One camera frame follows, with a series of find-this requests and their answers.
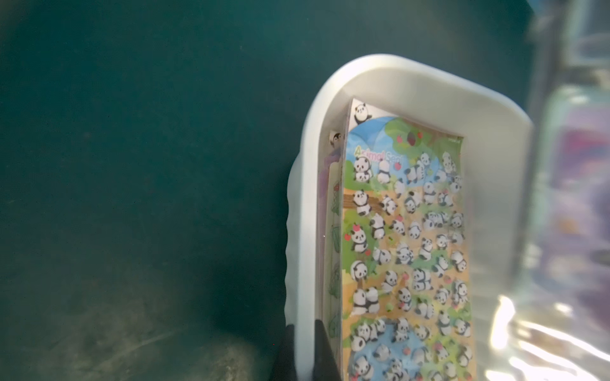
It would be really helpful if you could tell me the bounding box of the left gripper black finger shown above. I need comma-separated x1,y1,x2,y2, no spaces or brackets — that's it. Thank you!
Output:
313,320,342,381

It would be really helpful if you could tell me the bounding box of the green panda sticker sheet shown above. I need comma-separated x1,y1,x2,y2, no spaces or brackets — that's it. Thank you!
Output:
338,99,477,380

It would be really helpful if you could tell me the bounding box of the purple sticker sheet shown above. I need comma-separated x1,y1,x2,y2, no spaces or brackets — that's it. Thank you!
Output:
476,0,610,381

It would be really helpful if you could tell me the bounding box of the white plastic storage box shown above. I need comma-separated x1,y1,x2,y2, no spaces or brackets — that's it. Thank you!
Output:
284,54,534,380

